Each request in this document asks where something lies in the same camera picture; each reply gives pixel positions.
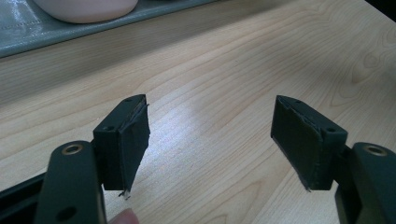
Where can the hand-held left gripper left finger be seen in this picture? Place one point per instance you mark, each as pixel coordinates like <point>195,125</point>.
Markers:
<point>121,149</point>

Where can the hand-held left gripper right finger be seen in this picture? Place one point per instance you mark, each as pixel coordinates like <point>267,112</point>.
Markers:
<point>305,146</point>

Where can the pink slipper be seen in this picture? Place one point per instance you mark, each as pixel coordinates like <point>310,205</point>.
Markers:
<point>87,11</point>

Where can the metal shoe rack grey shelves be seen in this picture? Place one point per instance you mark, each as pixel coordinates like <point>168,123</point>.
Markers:
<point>25,34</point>

